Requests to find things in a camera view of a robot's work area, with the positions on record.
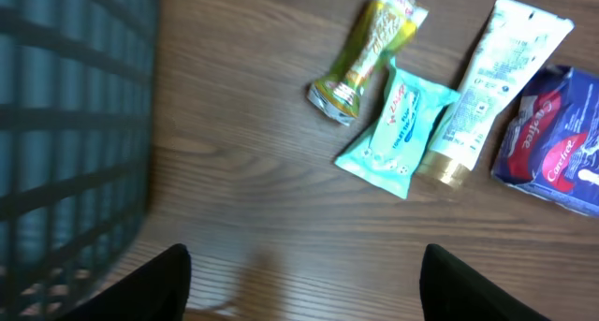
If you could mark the purple Carefree pad pack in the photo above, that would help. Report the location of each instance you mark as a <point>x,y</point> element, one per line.
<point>550,149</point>

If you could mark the grey plastic mesh basket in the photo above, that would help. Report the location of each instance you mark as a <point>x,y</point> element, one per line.
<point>76,126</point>

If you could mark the white tube with gold cap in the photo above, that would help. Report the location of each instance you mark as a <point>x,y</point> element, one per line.
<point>517,41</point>

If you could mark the teal wet wipes pack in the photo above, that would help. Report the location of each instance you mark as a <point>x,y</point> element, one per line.
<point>388,153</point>

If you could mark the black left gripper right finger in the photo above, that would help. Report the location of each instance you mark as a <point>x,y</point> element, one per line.
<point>451,290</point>

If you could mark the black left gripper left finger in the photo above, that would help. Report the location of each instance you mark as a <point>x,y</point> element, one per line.
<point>157,291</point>

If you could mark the green yellow snack packet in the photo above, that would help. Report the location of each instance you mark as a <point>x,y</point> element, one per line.
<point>382,31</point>

